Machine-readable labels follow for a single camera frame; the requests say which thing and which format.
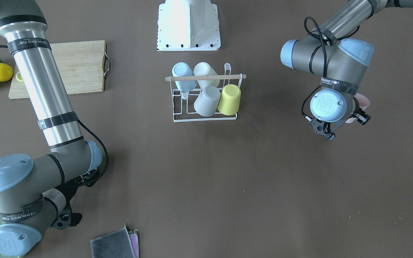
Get yellow cup on rack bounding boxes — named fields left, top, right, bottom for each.
left=217, top=84, right=241, bottom=115

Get white wire cup rack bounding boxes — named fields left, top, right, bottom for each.
left=165, top=62, right=247, bottom=123

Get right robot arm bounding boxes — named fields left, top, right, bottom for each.
left=0, top=0, right=121, bottom=258

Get light blue cup on rack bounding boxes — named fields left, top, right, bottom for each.
left=172, top=62, right=198, bottom=92

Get grey folded cloth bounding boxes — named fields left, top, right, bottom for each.
left=90, top=226, right=140, bottom=258

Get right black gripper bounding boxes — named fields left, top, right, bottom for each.
left=51, top=186, right=82, bottom=230

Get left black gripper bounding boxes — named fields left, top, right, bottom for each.
left=308, top=117, right=336, bottom=140

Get pink plastic cup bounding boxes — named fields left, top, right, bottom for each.
left=346, top=93, right=370, bottom=124

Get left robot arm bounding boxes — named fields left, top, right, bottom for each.
left=280, top=0, right=413, bottom=139

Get lemon slices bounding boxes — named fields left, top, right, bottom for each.
left=14, top=72, right=24, bottom=83

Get white cup on rack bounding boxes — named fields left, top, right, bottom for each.
left=193, top=62, right=219, bottom=90

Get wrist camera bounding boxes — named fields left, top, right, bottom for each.
left=354, top=110, right=371, bottom=125

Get grey cup on rack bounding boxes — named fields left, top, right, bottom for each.
left=194, top=86, right=221, bottom=116

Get wooden cutting board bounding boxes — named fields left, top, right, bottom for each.
left=8, top=40, right=111, bottom=99

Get white camera stand base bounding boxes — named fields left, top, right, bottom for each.
left=156, top=0, right=221, bottom=51

